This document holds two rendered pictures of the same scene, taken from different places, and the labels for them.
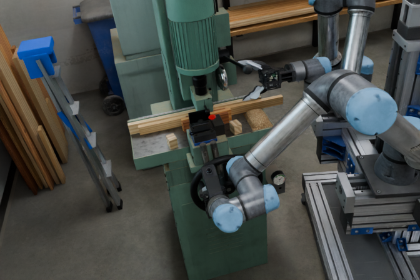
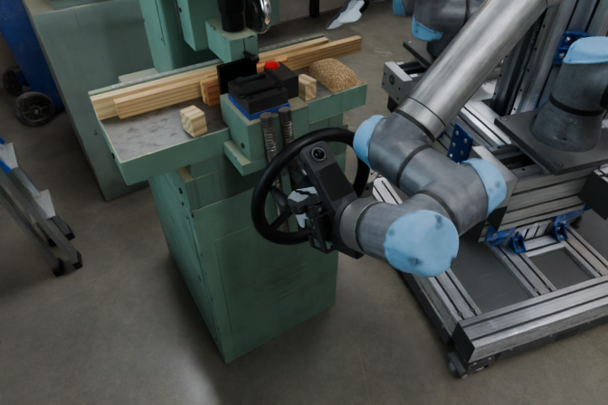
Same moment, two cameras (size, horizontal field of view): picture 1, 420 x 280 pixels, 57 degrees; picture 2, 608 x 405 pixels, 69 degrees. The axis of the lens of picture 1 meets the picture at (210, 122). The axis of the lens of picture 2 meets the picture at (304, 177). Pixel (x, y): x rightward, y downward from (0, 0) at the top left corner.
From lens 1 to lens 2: 0.67 m
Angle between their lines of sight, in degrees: 18
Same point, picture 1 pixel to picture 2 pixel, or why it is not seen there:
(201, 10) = not seen: outside the picture
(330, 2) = not seen: outside the picture
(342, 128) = not seen: hidden behind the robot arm
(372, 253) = (483, 263)
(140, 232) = (123, 297)
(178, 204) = (208, 240)
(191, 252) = (230, 315)
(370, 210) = (530, 198)
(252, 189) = (449, 172)
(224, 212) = (425, 230)
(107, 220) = (58, 290)
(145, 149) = (141, 142)
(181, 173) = (214, 182)
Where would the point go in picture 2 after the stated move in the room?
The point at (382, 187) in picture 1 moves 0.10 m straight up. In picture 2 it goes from (560, 156) to (577, 119)
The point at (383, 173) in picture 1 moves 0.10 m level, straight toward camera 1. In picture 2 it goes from (556, 136) to (569, 163)
